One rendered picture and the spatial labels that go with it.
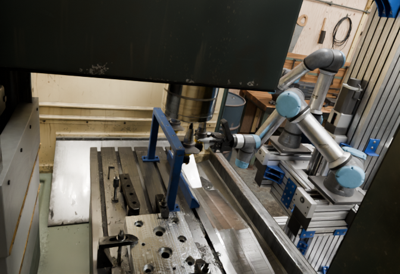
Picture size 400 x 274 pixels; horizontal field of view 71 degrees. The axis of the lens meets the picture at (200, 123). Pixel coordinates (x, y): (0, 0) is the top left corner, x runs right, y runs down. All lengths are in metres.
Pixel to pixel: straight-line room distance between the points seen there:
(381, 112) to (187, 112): 1.26
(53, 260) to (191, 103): 1.05
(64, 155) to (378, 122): 1.81
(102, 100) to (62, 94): 0.23
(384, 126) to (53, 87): 1.88
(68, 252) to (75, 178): 0.44
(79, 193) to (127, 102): 0.62
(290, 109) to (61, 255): 1.25
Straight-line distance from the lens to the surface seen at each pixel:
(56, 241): 1.63
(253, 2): 0.71
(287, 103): 1.36
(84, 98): 1.86
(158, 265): 1.03
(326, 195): 1.59
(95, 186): 1.48
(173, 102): 0.77
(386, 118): 1.85
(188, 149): 1.20
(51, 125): 1.95
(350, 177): 1.44
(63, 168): 1.85
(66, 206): 1.74
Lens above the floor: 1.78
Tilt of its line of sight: 22 degrees down
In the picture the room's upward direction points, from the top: 11 degrees clockwise
